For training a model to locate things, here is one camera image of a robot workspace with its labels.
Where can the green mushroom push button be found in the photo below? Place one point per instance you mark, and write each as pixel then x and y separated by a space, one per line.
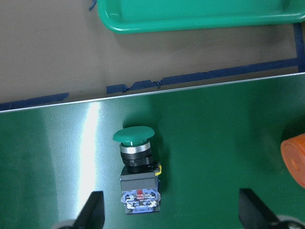
pixel 140 175

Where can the plain orange cylinder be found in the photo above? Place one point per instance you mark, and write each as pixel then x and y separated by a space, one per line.
pixel 293 154

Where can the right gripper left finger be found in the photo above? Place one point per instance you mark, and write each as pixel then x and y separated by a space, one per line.
pixel 92 215

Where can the green conveyor belt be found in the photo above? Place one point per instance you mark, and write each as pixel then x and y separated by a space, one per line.
pixel 211 141

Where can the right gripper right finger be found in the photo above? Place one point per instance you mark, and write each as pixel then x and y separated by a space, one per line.
pixel 253 212

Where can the green plastic tray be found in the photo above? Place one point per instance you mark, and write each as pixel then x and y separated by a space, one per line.
pixel 141 16

